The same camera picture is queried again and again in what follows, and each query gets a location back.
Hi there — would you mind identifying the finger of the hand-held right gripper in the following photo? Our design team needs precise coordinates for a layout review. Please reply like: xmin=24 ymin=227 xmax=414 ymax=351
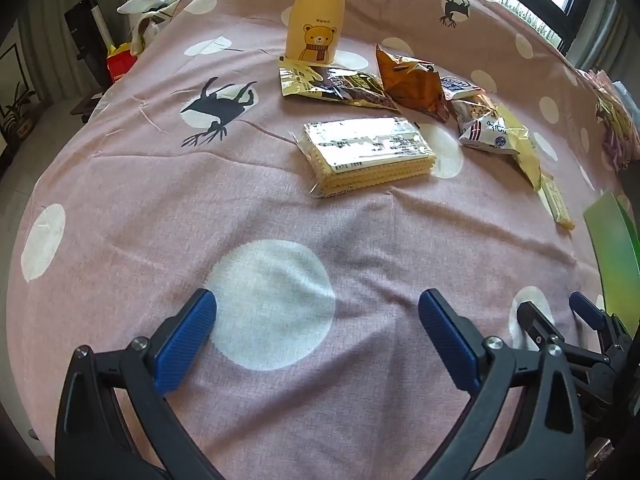
xmin=516 ymin=300 xmax=611 ymax=368
xmin=569 ymin=291 xmax=633 ymax=361

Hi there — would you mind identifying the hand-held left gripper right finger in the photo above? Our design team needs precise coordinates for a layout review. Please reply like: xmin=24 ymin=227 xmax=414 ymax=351
xmin=418 ymin=288 xmax=586 ymax=480

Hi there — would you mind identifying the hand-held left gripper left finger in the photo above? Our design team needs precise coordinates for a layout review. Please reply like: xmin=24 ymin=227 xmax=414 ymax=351
xmin=54 ymin=288 xmax=226 ymax=480

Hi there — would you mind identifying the green cardboard box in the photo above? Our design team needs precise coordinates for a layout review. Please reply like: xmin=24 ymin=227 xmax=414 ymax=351
xmin=584 ymin=191 xmax=640 ymax=321

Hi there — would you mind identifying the small yellow bar packet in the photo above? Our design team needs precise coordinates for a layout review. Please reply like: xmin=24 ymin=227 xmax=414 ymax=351
xmin=537 ymin=176 xmax=576 ymax=231

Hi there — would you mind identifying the yellow snack packet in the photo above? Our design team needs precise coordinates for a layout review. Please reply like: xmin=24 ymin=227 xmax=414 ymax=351
xmin=492 ymin=102 xmax=546 ymax=192

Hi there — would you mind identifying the white blue striped snack packet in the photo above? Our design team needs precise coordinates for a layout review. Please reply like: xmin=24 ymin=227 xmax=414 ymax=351
xmin=457 ymin=110 xmax=526 ymax=156

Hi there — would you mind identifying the clear cracker packet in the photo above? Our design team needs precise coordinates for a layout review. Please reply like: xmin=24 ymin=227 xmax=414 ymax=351
xmin=291 ymin=116 xmax=437 ymax=199

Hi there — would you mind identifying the white blue red-edged snack packet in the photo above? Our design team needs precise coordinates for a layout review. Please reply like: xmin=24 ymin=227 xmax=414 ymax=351
xmin=439 ymin=75 xmax=483 ymax=102

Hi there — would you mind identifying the orange snack packet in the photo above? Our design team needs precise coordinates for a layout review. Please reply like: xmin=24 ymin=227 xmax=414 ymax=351
xmin=375 ymin=44 xmax=451 ymax=123

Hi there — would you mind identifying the gold dark panda snack packet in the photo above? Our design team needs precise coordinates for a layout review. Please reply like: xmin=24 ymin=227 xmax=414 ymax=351
xmin=277 ymin=57 xmax=401 ymax=113

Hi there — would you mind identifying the pink polka dot blanket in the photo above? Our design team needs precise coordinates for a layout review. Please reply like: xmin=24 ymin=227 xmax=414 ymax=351
xmin=5 ymin=0 xmax=626 ymax=480

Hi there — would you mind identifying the stack of folded clothes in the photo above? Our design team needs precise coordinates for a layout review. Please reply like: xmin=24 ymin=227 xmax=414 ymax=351
xmin=580 ymin=67 xmax=640 ymax=173

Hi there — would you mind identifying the red yellow bag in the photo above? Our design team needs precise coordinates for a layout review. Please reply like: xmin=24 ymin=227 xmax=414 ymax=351
xmin=106 ymin=42 xmax=138 ymax=85

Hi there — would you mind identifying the black appliance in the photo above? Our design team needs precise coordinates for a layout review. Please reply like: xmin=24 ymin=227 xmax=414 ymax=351
xmin=64 ymin=0 xmax=113 ymax=88

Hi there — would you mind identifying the white cloth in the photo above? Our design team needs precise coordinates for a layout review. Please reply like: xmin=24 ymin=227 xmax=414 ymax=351
xmin=117 ymin=0 xmax=193 ymax=56

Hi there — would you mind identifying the yellow bear print bottle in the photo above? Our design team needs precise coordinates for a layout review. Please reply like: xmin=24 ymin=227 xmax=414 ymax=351
xmin=284 ymin=0 xmax=355 ymax=66

